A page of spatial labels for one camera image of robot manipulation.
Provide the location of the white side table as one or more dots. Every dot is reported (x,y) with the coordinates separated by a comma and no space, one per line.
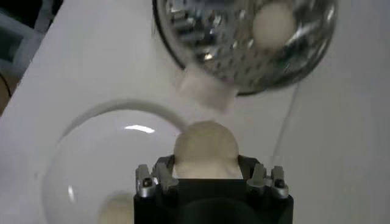
(21,39)

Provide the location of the white steamed baozi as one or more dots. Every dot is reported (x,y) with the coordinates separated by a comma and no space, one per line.
(272,25)
(117,210)
(207,146)

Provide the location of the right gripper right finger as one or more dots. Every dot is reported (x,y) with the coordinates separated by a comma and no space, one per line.
(278,182)

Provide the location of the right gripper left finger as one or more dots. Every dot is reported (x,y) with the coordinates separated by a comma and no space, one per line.
(144,182)

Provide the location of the white round plate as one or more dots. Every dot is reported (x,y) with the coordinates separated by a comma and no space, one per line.
(106,158)

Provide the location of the stainless steel steamer basket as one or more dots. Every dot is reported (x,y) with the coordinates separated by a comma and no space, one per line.
(219,54)

